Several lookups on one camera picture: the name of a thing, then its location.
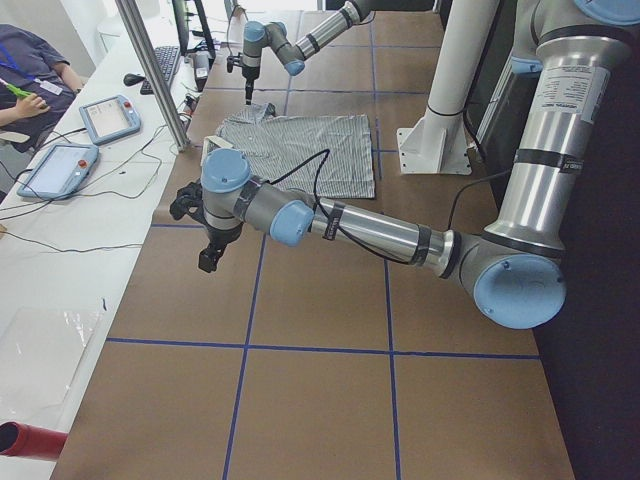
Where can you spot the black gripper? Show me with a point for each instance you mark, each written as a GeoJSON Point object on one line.
{"type": "Point", "coordinates": [250, 73]}
{"type": "Point", "coordinates": [223, 236]}

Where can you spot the striped polo shirt white collar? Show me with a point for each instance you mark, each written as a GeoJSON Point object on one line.
{"type": "Point", "coordinates": [296, 150]}

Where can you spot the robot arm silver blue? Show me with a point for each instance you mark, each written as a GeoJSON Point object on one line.
{"type": "Point", "coordinates": [258, 36]}
{"type": "Point", "coordinates": [511, 269]}

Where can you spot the black monitor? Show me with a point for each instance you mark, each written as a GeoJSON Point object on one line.
{"type": "Point", "coordinates": [181, 18]}

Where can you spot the black keyboard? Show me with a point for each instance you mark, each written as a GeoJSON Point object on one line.
{"type": "Point", "coordinates": [168, 58]}

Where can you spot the black computer mouse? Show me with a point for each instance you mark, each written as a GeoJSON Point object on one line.
{"type": "Point", "coordinates": [131, 79]}

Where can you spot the teach pendant far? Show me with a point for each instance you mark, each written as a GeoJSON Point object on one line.
{"type": "Point", "coordinates": [110, 119]}

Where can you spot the teach pendant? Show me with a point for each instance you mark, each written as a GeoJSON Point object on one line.
{"type": "Point", "coordinates": [60, 172]}
{"type": "Point", "coordinates": [110, 119]}

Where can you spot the teach pendant near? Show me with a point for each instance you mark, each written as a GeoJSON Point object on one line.
{"type": "Point", "coordinates": [60, 172]}

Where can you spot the clear plastic sheet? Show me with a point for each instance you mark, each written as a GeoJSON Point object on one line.
{"type": "Point", "coordinates": [41, 350]}

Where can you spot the seated person dark shirt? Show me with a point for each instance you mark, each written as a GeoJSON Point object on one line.
{"type": "Point", "coordinates": [38, 85]}

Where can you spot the red cylinder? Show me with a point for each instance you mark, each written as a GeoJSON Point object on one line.
{"type": "Point", "coordinates": [31, 442]}

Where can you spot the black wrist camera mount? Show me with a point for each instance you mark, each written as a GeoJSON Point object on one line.
{"type": "Point", "coordinates": [234, 61]}
{"type": "Point", "coordinates": [188, 202]}

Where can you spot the aluminium frame post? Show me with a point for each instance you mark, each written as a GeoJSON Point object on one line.
{"type": "Point", "coordinates": [136, 30]}

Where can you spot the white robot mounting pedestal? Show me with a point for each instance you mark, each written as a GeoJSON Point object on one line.
{"type": "Point", "coordinates": [437, 143]}

